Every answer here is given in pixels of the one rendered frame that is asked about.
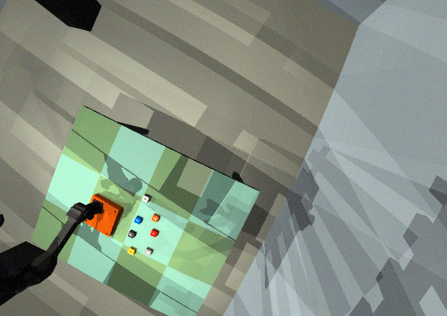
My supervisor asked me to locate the blue block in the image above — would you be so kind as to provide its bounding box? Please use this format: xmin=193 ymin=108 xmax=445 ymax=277
xmin=134 ymin=216 xmax=143 ymax=224

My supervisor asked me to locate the yellow block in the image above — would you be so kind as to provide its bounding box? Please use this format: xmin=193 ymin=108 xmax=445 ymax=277
xmin=128 ymin=246 xmax=136 ymax=255

